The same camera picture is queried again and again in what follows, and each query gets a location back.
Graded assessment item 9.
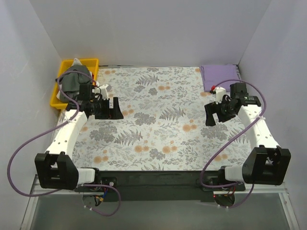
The purple t-shirt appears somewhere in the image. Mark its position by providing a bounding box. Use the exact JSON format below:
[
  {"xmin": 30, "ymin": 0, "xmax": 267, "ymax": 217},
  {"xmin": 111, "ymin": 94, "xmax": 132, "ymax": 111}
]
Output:
[{"xmin": 200, "ymin": 64, "xmax": 241, "ymax": 92}]

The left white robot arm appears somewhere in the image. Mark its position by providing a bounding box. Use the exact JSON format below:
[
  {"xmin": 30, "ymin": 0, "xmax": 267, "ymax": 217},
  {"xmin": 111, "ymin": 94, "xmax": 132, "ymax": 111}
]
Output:
[{"xmin": 35, "ymin": 84, "xmax": 123, "ymax": 192}]

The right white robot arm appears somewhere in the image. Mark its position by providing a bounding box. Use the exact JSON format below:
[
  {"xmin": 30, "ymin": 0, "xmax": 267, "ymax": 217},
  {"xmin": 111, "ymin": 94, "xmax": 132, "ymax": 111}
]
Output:
[{"xmin": 204, "ymin": 80, "xmax": 291, "ymax": 191}]

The dark grey t-shirt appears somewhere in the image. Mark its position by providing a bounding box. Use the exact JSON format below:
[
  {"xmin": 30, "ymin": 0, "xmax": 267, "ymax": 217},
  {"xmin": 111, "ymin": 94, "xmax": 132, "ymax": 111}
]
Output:
[{"xmin": 59, "ymin": 65, "xmax": 92, "ymax": 100}]

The floral table mat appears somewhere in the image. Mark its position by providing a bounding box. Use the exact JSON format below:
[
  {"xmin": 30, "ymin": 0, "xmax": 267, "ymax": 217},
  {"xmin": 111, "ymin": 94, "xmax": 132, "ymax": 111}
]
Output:
[{"xmin": 72, "ymin": 67, "xmax": 251, "ymax": 171}]

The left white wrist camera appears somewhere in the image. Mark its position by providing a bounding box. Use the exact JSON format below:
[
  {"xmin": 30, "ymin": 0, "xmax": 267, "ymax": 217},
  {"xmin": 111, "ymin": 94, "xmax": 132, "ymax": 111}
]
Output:
[{"xmin": 95, "ymin": 84, "xmax": 112, "ymax": 100}]

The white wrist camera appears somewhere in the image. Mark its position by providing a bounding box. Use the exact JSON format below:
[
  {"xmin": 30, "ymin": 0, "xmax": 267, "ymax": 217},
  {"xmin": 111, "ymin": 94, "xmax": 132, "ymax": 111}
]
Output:
[
  {"xmin": 210, "ymin": 86, "xmax": 226, "ymax": 104},
  {"xmin": 95, "ymin": 84, "xmax": 112, "ymax": 100}
]

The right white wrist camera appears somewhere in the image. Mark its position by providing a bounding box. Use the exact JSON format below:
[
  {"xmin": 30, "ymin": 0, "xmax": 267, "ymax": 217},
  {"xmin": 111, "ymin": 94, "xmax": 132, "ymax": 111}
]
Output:
[{"xmin": 210, "ymin": 86, "xmax": 226, "ymax": 104}]

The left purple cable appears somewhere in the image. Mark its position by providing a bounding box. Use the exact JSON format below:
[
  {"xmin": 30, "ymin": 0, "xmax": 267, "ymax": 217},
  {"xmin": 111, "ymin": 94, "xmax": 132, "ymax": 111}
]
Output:
[{"xmin": 7, "ymin": 69, "xmax": 122, "ymax": 217}]

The purple cable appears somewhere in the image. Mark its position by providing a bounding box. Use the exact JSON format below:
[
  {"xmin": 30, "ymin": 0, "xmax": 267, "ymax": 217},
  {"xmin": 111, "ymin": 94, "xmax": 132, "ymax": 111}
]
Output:
[
  {"xmin": 200, "ymin": 80, "xmax": 268, "ymax": 209},
  {"xmin": 7, "ymin": 69, "xmax": 122, "ymax": 217}
]

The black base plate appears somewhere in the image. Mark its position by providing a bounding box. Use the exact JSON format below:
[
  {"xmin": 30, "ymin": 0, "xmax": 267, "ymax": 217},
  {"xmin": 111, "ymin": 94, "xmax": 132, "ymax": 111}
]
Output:
[{"xmin": 75, "ymin": 171, "xmax": 245, "ymax": 205}]

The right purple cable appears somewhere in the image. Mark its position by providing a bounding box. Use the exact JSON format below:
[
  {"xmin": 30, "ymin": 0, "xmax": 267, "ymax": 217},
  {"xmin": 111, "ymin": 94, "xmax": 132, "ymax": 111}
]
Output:
[{"xmin": 200, "ymin": 80, "xmax": 268, "ymax": 209}]

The aluminium frame rail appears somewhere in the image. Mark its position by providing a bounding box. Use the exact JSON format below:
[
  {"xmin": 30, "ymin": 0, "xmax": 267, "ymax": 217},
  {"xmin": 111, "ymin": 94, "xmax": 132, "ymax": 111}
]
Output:
[{"xmin": 20, "ymin": 175, "xmax": 81, "ymax": 230}]

